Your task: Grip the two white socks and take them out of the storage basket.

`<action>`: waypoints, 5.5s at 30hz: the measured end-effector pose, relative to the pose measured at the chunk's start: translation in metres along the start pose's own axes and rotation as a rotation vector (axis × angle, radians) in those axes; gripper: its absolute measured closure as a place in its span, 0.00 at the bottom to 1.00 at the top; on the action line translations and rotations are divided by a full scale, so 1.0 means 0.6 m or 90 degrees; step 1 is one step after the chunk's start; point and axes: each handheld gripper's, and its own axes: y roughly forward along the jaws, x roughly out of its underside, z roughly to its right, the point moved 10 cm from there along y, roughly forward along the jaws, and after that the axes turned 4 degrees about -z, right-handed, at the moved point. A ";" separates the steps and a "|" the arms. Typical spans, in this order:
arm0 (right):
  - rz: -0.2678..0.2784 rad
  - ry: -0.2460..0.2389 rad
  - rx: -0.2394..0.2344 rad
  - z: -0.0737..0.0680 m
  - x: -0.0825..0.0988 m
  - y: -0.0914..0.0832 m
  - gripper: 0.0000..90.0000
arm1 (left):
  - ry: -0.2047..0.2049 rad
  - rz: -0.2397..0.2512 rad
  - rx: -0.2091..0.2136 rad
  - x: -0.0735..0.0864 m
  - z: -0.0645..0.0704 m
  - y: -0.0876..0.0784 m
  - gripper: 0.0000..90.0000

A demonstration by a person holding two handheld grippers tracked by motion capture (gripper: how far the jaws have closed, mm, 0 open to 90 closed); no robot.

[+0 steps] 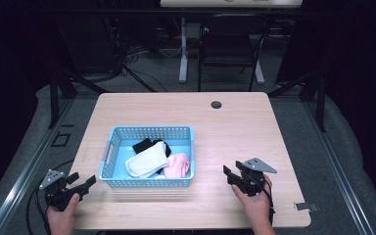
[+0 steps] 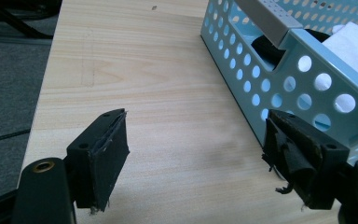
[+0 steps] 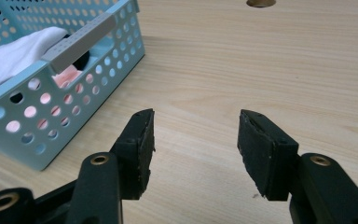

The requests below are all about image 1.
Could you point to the black sock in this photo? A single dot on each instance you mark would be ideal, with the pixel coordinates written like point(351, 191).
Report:
point(142, 145)

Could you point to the grey metal bracket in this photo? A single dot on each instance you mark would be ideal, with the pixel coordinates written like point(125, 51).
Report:
point(305, 206)

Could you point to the pink sock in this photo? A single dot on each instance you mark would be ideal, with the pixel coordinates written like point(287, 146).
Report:
point(177, 165)

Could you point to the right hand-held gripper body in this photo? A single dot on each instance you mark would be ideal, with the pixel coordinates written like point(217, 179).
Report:
point(252, 181)

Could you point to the person's left hand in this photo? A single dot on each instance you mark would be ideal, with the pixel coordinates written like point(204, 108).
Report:
point(62, 218)

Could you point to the blue plastic basket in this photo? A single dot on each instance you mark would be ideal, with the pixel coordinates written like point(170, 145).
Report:
point(119, 156)

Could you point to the black metal stand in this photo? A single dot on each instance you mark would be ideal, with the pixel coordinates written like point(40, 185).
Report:
point(321, 104)
point(54, 98)

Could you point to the white desk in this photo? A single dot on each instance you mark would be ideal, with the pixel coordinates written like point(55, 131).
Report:
point(183, 65)

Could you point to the dark computer tower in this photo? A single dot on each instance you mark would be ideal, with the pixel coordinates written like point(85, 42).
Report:
point(91, 42)

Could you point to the aluminium floor rail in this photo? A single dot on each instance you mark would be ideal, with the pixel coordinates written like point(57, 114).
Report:
point(339, 173)
point(23, 176)

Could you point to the black chair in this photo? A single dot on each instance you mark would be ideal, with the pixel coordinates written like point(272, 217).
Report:
point(228, 45)

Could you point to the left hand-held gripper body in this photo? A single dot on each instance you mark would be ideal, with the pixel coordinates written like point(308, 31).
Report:
point(58, 195)

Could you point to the white sock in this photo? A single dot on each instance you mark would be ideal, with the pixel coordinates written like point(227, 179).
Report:
point(148, 160)

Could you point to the person's right hand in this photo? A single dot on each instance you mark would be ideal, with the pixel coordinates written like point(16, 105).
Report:
point(255, 205)

